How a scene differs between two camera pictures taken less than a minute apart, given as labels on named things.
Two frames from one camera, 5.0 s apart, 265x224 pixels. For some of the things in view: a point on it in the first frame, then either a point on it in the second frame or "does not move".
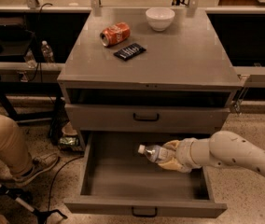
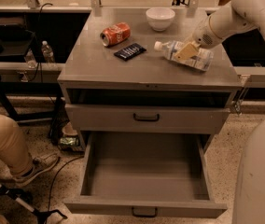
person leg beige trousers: (2, 135) does not move
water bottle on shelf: (47, 51) does not move
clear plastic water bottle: (155, 153) to (202, 61)
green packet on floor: (68, 140) does not move
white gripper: (184, 153) to (202, 35)
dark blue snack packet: (130, 51) does not move
